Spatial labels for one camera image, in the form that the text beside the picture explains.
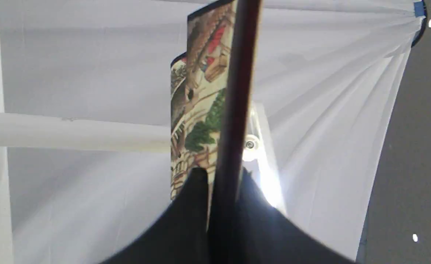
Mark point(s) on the white desk lamp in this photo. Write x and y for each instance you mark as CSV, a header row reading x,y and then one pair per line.
x,y
72,132

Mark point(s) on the cream paper folding fan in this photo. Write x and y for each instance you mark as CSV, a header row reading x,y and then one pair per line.
x,y
211,89

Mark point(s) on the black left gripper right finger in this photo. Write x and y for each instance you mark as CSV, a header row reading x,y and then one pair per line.
x,y
263,235

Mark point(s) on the grey fabric backdrop curtain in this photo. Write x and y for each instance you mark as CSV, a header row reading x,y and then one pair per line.
x,y
327,74

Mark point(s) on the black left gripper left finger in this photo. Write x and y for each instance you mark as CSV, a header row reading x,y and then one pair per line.
x,y
179,235

